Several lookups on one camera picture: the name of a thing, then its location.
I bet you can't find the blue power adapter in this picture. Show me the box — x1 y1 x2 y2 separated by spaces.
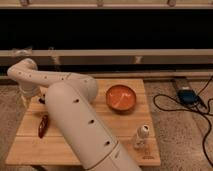
178 90 198 105

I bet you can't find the clear bottle white cap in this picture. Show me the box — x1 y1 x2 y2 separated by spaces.
134 125 150 149

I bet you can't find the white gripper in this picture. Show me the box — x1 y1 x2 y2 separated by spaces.
20 87 41 108

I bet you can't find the wooden table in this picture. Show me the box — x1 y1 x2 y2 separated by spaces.
6 79 161 166

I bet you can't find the orange bowl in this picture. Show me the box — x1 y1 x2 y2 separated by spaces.
106 85 136 111

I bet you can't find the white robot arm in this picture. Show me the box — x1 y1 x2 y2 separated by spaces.
7 58 142 171

